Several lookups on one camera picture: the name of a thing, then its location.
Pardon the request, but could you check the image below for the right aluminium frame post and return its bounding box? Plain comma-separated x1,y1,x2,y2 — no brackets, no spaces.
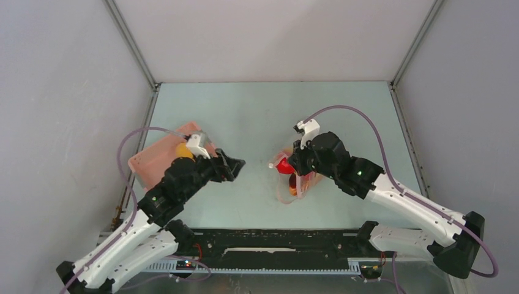
390,0,446,89

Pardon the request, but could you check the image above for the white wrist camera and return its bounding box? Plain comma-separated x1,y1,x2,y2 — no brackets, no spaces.
185,132,211,159
293,119,320,149

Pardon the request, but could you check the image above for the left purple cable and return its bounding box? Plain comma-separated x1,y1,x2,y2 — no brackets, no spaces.
58,127,192,294

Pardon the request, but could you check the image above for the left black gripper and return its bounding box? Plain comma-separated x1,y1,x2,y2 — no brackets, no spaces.
181,148,245,202

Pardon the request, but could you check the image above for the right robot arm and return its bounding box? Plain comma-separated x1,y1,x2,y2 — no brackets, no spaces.
288,132,485,279

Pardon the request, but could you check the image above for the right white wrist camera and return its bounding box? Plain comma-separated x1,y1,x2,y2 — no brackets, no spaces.
293,119,320,149

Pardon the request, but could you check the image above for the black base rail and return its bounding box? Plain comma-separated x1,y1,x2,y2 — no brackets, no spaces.
175,228,393,270

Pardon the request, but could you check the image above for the white cable duct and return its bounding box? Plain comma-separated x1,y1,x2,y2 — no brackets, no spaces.
140,259,361,276

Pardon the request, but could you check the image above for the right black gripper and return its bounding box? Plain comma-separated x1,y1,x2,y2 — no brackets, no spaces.
286,136,337,180

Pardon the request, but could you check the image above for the fake red apple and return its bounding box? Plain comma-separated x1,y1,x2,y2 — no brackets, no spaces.
275,157,295,175

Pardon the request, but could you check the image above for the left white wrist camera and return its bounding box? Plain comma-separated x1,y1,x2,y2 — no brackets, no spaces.
185,132,211,159

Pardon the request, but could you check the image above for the aluminium frame post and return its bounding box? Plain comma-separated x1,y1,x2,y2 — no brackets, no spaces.
103,0,159,91
390,0,446,89

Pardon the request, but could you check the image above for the left aluminium frame post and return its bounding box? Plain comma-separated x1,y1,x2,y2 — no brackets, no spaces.
103,0,159,91

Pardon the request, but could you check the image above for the clear zip top bag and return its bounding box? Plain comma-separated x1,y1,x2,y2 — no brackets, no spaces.
268,135,323,205

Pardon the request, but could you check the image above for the pink plastic basket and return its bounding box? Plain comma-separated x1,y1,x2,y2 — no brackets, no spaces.
127,121,216,192

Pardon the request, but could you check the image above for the fake orange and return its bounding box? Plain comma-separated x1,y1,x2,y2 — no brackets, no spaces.
175,143,194,159

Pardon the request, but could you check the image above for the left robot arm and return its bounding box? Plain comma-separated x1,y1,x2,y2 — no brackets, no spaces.
56,149,246,293

